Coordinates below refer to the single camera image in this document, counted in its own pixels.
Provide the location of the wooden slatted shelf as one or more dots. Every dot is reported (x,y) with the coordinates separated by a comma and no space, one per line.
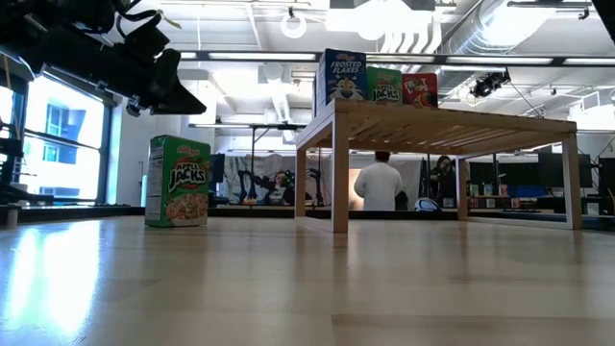
(432,120)

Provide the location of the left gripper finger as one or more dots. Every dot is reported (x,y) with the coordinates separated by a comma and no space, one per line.
(173,96)

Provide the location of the ceiling light strip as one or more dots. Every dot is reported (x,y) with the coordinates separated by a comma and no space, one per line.
(499,60)
(189,55)
(591,61)
(262,56)

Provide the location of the large window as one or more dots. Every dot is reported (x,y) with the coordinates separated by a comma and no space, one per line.
(62,144)

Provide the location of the blue Frosted Flakes cereal box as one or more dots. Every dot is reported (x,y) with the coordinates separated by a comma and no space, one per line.
(346,72)

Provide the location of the person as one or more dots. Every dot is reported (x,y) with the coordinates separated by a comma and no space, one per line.
(444,178)
(281,187)
(379,185)

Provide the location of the black monitor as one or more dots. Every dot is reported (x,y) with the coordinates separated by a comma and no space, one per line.
(564,170)
(217,173)

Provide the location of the green Apple Jacks cereal box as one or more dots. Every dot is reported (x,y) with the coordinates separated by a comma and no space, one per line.
(384,89)
(182,182)

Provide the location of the black metal stand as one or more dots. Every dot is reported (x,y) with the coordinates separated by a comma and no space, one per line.
(269,126)

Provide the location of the red Froot Loops cereal box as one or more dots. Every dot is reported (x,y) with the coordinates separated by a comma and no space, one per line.
(420,91)

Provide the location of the white and blue ball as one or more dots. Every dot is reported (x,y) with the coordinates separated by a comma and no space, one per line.
(426,205)

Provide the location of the silver ventilation duct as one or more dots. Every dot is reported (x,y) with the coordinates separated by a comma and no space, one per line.
(480,33)

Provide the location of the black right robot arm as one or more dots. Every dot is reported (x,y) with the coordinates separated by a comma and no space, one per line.
(609,7)

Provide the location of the black ceiling spotlight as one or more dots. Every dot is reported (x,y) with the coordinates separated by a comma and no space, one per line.
(487,85)

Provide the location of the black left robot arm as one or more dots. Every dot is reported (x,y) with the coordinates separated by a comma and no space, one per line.
(29,33)

